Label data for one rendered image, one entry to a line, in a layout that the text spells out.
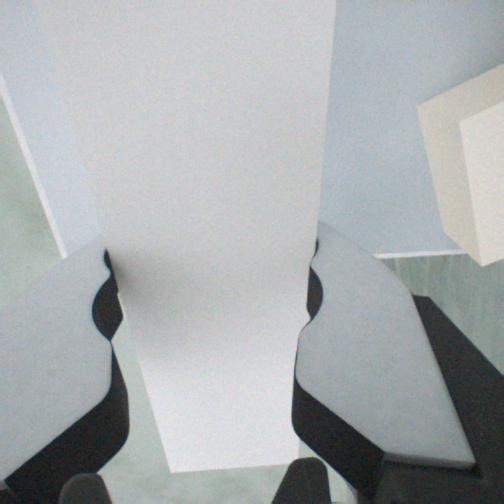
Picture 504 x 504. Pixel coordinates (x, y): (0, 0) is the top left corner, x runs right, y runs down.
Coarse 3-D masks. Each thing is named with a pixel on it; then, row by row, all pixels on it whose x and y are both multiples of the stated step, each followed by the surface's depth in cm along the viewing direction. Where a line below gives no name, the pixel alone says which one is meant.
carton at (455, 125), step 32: (448, 96) 33; (480, 96) 30; (448, 128) 30; (480, 128) 28; (448, 160) 33; (480, 160) 30; (448, 192) 36; (480, 192) 31; (448, 224) 40; (480, 224) 33; (480, 256) 35
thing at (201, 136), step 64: (64, 0) 7; (128, 0) 7; (192, 0) 7; (256, 0) 7; (320, 0) 7; (64, 64) 8; (128, 64) 8; (192, 64) 8; (256, 64) 8; (320, 64) 8; (128, 128) 8; (192, 128) 8; (256, 128) 9; (320, 128) 9; (128, 192) 9; (192, 192) 9; (256, 192) 9; (128, 256) 10; (192, 256) 10; (256, 256) 10; (128, 320) 11; (192, 320) 12; (256, 320) 12; (192, 384) 13; (256, 384) 14; (192, 448) 16; (256, 448) 16
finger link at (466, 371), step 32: (448, 320) 7; (448, 352) 7; (480, 352) 7; (448, 384) 6; (480, 384) 6; (480, 416) 6; (480, 448) 5; (384, 480) 5; (416, 480) 5; (448, 480) 5; (480, 480) 5
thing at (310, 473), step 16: (304, 464) 5; (320, 464) 5; (80, 480) 5; (96, 480) 5; (288, 480) 5; (304, 480) 5; (320, 480) 5; (64, 496) 5; (80, 496) 5; (96, 496) 5; (288, 496) 5; (304, 496) 5; (320, 496) 5
